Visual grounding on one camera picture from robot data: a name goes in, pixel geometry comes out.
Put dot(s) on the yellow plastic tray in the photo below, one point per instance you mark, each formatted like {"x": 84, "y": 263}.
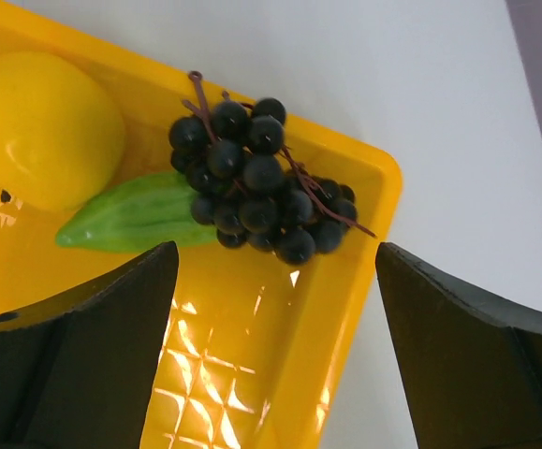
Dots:
{"x": 254, "y": 349}

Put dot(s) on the green leaf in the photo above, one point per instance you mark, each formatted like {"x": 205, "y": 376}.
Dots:
{"x": 135, "y": 216}

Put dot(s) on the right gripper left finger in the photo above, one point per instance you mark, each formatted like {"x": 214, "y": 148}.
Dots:
{"x": 77, "y": 369}

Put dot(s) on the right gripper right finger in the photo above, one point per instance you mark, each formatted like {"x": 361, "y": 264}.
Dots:
{"x": 470, "y": 361}

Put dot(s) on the dark grape bunch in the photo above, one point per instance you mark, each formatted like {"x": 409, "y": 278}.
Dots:
{"x": 249, "y": 186}

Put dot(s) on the yellow apple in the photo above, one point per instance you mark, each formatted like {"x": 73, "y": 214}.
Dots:
{"x": 62, "y": 137}

